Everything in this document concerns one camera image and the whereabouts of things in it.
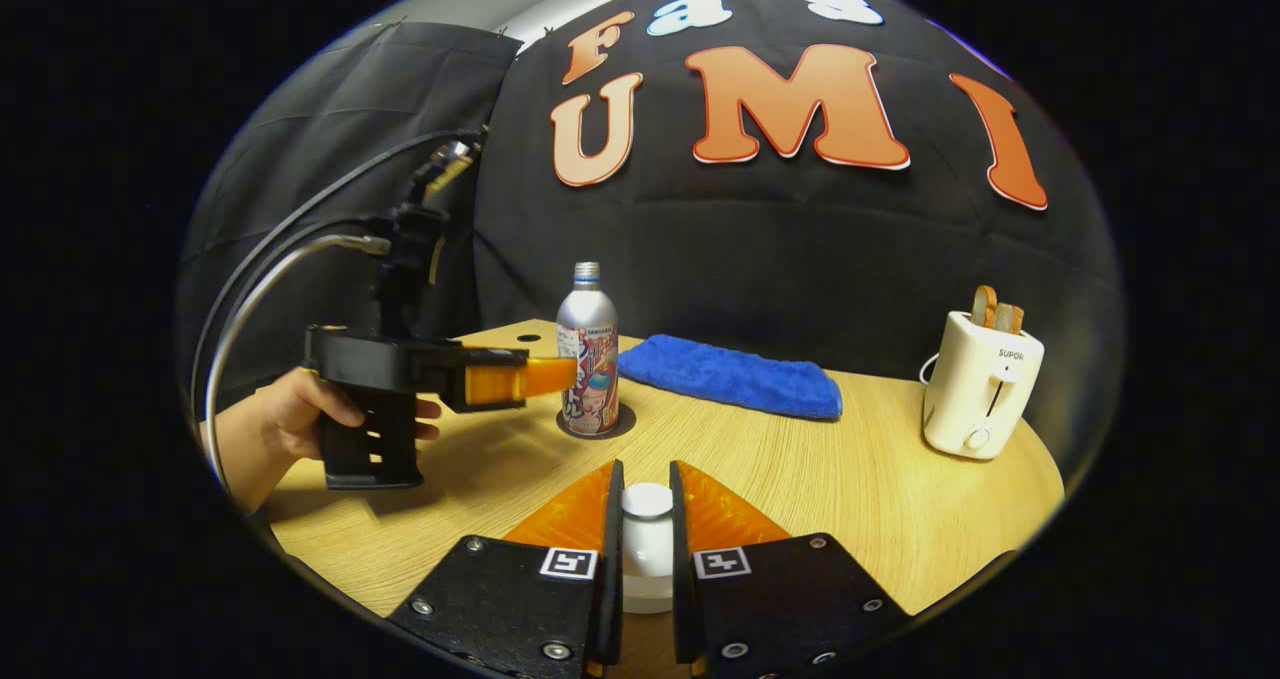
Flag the grey cable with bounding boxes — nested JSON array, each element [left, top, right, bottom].
[[203, 234, 393, 492]]

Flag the black cable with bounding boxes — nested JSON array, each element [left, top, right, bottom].
[[188, 129, 487, 420]]

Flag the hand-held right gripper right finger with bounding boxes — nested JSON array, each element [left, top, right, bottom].
[[670, 459, 911, 679]]

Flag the cream toaster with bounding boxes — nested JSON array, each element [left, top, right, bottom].
[[922, 310, 1046, 460]]

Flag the silver water bottle red label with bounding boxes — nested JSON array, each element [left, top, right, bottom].
[[555, 262, 621, 438]]

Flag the toast slices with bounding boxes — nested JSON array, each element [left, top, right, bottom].
[[971, 285, 1025, 336]]

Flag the blue towel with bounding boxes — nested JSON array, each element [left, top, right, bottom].
[[617, 334, 844, 421]]

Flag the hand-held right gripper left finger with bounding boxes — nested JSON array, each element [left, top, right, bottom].
[[388, 459, 626, 679]]

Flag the dark round coaster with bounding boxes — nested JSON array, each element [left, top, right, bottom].
[[556, 404, 637, 441]]

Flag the black backdrop cloth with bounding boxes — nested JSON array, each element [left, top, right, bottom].
[[178, 0, 1126, 480]]

